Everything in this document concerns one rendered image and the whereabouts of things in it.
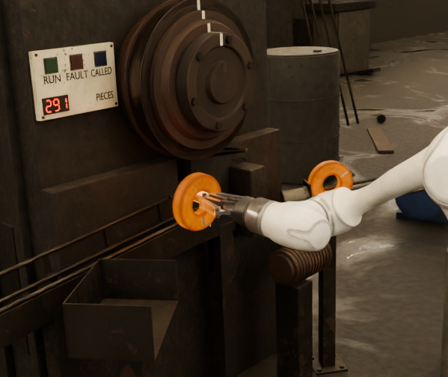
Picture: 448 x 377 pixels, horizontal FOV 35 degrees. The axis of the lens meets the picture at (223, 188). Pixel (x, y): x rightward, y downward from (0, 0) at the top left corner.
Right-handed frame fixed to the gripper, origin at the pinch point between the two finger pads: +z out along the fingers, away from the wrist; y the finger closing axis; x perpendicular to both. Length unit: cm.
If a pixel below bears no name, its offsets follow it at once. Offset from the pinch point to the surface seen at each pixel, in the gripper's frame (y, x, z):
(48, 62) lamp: -23, 35, 31
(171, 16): 9.5, 45.2, 18.7
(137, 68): -1.7, 32.2, 20.9
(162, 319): -23.6, -23.7, -11.1
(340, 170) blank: 70, -9, 2
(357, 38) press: 719, -57, 421
